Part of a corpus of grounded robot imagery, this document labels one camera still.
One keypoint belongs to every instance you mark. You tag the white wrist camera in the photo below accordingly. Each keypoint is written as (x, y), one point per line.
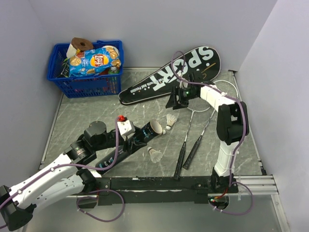
(183, 84)
(126, 128)

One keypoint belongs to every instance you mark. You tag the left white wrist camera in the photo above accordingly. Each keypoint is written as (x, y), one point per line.
(126, 128)

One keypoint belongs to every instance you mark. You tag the right silver badminton racket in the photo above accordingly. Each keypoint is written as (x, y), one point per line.
(198, 105)

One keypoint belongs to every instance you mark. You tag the blue Lays chips bag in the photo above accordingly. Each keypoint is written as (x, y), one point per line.
(94, 61)

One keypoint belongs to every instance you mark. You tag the silver badminton racket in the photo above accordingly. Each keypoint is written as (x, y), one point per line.
(181, 155)
(198, 105)

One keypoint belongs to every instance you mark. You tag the black shuttlecock tube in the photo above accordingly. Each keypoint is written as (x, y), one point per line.
(150, 130)

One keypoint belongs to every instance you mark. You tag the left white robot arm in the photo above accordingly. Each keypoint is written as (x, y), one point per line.
(72, 171)

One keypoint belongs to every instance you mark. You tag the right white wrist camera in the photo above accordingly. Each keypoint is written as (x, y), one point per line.
(183, 84)

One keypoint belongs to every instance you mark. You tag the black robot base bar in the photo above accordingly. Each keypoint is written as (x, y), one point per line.
(195, 189)

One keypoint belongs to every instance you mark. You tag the blue plastic shopping basket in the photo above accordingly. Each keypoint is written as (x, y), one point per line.
(88, 86)

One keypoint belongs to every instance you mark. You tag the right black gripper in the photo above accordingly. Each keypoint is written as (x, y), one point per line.
(173, 101)

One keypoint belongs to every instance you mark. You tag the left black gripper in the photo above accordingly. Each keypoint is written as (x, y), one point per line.
(133, 144)

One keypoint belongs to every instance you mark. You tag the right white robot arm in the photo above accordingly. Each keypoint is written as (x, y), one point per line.
(232, 123)

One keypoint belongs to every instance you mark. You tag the left silver badminton racket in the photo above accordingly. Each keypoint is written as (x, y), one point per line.
(181, 155)

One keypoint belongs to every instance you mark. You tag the dark green package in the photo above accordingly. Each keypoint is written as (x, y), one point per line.
(65, 69)

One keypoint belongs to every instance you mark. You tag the white paper towel roll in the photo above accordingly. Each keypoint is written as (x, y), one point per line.
(71, 51)

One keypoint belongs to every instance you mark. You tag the aluminium rail frame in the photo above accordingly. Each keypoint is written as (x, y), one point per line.
(259, 184)

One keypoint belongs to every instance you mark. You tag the black SPORT racket bag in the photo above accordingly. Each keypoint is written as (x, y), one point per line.
(200, 64)

